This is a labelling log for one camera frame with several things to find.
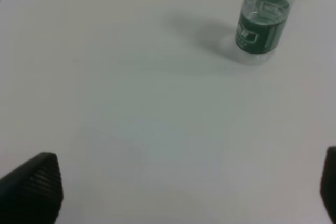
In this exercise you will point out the clear bottle green label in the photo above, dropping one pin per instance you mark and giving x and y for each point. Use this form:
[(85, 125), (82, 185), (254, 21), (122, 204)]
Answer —
[(259, 30)]

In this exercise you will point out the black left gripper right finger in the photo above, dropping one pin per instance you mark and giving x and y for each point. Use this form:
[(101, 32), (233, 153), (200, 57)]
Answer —
[(327, 184)]

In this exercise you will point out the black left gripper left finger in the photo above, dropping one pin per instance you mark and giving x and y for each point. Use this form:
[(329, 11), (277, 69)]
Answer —
[(33, 192)]

